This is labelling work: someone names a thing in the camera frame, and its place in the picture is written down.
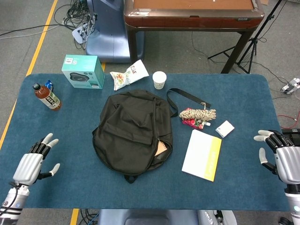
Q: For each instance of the blue table mat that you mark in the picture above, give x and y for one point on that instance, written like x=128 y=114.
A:
x=70 y=140

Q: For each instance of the small white box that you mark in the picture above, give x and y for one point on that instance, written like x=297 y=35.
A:
x=225 y=129

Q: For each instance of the white paper cup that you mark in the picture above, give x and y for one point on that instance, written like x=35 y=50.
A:
x=159 y=80

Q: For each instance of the blue white packet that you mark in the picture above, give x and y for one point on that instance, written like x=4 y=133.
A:
x=49 y=84

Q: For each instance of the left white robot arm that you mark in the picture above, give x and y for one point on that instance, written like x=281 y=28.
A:
x=16 y=198

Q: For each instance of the teal speaker box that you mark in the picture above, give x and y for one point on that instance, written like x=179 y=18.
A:
x=82 y=72

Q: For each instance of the black device box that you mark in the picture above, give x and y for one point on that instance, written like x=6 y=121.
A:
x=293 y=137

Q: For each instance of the blue grey machine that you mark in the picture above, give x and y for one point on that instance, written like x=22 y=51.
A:
x=110 y=35

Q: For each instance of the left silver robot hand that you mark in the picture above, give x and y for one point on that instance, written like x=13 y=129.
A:
x=27 y=165

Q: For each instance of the black fabric backpack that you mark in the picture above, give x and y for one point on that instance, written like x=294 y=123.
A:
x=126 y=131

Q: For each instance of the brown tea bottle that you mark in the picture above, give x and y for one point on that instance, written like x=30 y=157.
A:
x=49 y=98

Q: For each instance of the white yellow Lexicon book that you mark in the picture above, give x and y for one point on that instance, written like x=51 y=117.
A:
x=199 y=154

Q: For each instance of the white power strip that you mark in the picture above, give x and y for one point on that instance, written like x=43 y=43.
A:
x=78 y=34
x=291 y=85

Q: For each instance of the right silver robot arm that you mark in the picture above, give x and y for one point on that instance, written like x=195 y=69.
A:
x=294 y=201

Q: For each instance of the pink juice pouch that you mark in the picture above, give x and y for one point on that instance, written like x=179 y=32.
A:
x=192 y=123

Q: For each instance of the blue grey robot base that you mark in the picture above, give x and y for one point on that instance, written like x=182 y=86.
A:
x=140 y=216

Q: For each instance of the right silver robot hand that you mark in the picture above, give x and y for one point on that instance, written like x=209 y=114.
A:
x=287 y=161

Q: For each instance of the floral snack packet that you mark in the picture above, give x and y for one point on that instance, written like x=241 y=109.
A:
x=126 y=76

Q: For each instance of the brown spiral notebook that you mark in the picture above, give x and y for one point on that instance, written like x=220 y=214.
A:
x=161 y=148

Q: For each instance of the white robot cover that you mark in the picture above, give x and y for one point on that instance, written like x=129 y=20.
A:
x=225 y=218

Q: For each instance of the brown mahjong table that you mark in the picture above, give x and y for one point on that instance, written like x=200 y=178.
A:
x=187 y=21

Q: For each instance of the black tripod stand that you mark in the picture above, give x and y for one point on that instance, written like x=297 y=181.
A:
x=267 y=19

